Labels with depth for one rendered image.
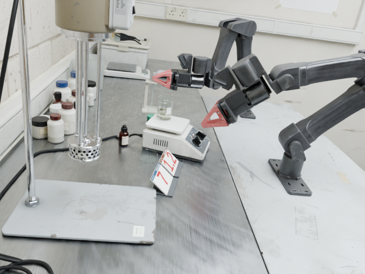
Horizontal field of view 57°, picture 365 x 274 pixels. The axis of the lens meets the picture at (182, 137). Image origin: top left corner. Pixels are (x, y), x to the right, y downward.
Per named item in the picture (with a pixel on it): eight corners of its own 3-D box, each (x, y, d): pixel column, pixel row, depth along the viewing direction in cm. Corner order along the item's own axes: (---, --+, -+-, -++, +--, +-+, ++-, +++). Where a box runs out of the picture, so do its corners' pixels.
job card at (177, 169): (183, 163, 101) (185, 151, 100) (178, 178, 93) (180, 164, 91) (163, 159, 102) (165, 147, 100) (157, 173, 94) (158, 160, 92)
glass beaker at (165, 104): (175, 119, 110) (177, 96, 107) (166, 124, 106) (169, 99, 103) (159, 114, 113) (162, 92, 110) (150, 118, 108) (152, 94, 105)
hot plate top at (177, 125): (190, 122, 112) (190, 119, 111) (181, 134, 101) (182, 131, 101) (156, 114, 114) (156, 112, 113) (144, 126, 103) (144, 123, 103)
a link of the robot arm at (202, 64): (200, 60, 128) (226, 60, 134) (189, 55, 135) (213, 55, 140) (196, 89, 133) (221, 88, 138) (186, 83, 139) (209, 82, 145)
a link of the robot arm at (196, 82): (189, 72, 132) (207, 74, 133) (188, 69, 137) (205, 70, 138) (187, 89, 135) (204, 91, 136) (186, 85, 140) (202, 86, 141)
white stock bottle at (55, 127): (56, 145, 101) (55, 118, 98) (44, 141, 103) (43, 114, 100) (67, 140, 105) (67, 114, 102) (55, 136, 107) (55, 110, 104)
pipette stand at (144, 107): (160, 108, 145) (163, 79, 140) (161, 114, 137) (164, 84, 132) (142, 106, 144) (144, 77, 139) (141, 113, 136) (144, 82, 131)
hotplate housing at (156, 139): (209, 147, 114) (213, 125, 111) (202, 164, 102) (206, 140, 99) (148, 134, 118) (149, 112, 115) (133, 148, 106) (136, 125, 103)
